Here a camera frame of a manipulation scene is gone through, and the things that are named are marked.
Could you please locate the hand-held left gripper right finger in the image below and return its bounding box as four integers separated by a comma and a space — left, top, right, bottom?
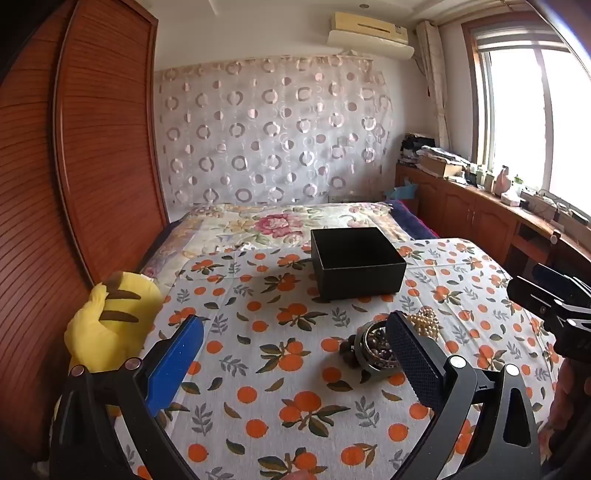
385, 310, 543, 480

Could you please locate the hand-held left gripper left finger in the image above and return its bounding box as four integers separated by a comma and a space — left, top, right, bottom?
50, 315, 206, 480

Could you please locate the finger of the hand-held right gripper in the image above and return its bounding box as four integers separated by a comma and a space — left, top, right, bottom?
532, 263, 583, 288
507, 275, 562, 320

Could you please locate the green jade bangle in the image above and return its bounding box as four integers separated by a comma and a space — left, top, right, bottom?
357, 320, 404, 371

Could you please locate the dark bead bracelet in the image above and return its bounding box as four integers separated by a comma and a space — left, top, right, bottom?
366, 325, 394, 361

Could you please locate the pearl bead bracelet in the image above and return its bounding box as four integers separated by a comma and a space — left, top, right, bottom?
402, 306, 439, 341

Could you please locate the brown wooden bead bracelet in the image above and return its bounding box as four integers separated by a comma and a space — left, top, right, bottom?
339, 335, 366, 368

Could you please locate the black cardboard box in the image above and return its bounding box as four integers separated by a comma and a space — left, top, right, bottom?
310, 227, 407, 304

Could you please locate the yellow plush toy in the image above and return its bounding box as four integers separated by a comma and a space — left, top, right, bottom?
54, 271, 164, 418

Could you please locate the orange fruit print cloth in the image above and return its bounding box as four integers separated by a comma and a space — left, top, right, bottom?
111, 237, 570, 480

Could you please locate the wooden cabinet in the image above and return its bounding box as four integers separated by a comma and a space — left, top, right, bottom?
394, 164, 591, 280

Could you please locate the dark blue blanket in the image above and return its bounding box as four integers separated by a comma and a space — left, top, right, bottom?
385, 198, 437, 241

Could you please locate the window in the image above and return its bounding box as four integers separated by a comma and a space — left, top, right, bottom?
462, 18, 591, 210

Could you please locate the stack of papers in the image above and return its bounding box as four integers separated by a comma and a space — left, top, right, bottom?
416, 145, 472, 179

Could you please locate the floral bedsheet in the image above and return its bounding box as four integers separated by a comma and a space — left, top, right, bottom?
139, 200, 408, 278

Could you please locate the teal cloth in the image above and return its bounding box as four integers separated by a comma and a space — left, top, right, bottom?
385, 178, 419, 202

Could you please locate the stack of dark clothes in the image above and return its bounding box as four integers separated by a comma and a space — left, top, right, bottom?
399, 133, 437, 167

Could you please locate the beige drape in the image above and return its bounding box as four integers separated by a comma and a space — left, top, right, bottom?
416, 21, 456, 149

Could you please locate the white air conditioner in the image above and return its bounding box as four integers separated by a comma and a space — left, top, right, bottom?
327, 11, 414, 60

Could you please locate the sheer ring-pattern curtain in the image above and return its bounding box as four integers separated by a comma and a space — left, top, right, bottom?
154, 54, 394, 209

